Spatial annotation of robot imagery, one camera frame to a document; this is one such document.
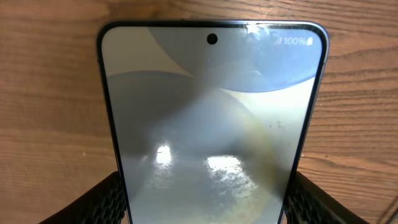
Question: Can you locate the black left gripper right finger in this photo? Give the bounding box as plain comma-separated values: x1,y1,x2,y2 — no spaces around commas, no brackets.
284,172,368,224

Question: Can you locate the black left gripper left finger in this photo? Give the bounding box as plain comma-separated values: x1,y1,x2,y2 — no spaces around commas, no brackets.
40,171,126,224

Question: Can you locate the blue Galaxy smartphone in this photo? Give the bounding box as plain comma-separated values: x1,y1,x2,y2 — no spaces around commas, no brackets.
96,20,330,223

